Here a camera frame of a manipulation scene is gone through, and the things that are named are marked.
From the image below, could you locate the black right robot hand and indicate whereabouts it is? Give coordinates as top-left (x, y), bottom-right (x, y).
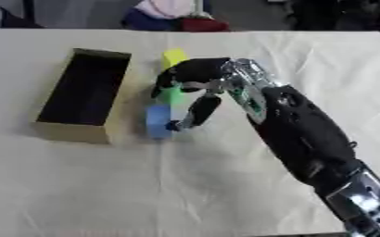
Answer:
top-left (149, 56), bottom-right (235, 132)

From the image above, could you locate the green block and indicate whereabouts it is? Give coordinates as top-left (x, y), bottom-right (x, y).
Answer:
top-left (158, 84), bottom-right (187, 106)

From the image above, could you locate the tan cardboard box black inside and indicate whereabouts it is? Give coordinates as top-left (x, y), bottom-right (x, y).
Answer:
top-left (34, 47), bottom-right (133, 145)

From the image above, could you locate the yellow block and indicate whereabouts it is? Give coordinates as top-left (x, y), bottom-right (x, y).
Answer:
top-left (160, 47), bottom-right (190, 70)

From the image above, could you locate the red bag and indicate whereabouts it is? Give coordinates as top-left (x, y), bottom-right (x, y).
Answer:
top-left (177, 18), bottom-right (233, 32)

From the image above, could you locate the blue block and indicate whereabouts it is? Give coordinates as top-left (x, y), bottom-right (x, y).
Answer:
top-left (145, 104), bottom-right (174, 140)

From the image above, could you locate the person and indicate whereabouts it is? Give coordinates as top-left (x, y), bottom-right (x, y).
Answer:
top-left (120, 0), bottom-right (215, 31)

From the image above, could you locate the black chair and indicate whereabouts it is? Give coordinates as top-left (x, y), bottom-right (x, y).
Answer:
top-left (287, 0), bottom-right (380, 32)

